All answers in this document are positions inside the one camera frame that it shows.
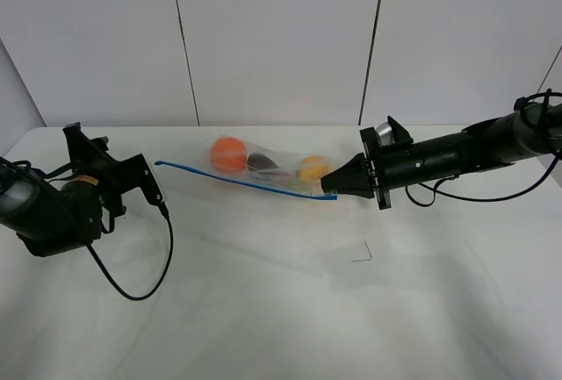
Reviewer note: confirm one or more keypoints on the clear zip bag blue seal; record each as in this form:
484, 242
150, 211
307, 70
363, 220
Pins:
197, 162

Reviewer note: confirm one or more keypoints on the yellow pear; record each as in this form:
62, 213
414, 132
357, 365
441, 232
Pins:
312, 168

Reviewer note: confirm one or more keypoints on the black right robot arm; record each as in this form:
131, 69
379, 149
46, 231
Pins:
530, 131

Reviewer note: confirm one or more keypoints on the purple eggplant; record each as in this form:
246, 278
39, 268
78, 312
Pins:
261, 165

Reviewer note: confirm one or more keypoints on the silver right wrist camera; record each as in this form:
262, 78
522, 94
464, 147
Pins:
392, 133

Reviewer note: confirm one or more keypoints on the orange fruit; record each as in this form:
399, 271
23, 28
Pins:
228, 155

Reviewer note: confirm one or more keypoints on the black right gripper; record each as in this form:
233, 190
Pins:
388, 168

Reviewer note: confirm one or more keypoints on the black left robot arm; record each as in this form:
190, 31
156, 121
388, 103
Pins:
32, 206

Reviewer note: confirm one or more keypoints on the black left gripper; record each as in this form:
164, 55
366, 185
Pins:
94, 190

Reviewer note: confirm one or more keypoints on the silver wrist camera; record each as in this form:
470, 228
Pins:
145, 178
392, 133

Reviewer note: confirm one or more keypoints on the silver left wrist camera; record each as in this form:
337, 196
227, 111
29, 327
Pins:
145, 178

